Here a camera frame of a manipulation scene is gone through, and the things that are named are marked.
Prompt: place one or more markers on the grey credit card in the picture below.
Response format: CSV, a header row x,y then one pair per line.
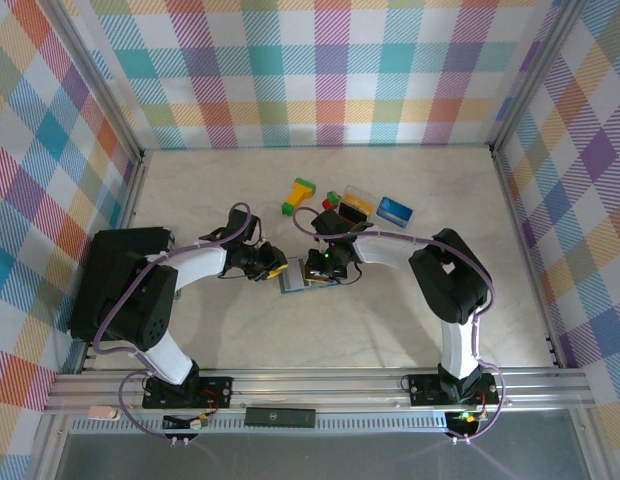
x,y
296,275

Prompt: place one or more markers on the teal card holder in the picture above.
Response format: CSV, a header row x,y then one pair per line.
x,y
291,292

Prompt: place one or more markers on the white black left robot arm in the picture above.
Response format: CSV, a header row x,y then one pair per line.
x,y
200,265

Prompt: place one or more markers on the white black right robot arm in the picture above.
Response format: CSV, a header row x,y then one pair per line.
x,y
385,250

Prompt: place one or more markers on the clear box with blue cards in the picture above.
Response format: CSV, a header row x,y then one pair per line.
x,y
396,211

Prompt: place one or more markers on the red green toy block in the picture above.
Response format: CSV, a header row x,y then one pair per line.
x,y
330,202

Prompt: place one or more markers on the clear box with yellow contents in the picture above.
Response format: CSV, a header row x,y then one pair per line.
x,y
360,197

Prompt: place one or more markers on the yellow green toy block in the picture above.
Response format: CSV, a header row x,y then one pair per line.
x,y
300,192

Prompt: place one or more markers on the black case with metal latches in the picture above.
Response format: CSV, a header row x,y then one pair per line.
x,y
120,245

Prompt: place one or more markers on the black bar device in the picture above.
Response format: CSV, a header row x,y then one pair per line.
x,y
280,416

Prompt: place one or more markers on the small yellow green connector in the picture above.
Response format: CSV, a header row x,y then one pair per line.
x,y
197,424

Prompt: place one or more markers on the black board with green light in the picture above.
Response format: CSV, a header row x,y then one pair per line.
x,y
465,417

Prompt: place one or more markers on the pink tag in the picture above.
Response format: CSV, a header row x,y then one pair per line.
x,y
102,412

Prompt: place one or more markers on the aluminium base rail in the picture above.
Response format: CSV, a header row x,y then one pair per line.
x,y
315,387

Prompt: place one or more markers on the aluminium floor rail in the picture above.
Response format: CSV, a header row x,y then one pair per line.
x,y
315,146
525,255
132,195

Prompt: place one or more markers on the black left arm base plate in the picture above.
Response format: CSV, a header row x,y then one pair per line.
x,y
222,395

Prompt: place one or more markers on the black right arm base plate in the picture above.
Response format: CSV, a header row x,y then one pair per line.
x,y
422,390

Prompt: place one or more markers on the small black bracket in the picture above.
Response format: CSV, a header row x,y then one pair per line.
x,y
549,342

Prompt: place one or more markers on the aluminium frame post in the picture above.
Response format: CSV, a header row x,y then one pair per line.
x,y
532,75
96,75

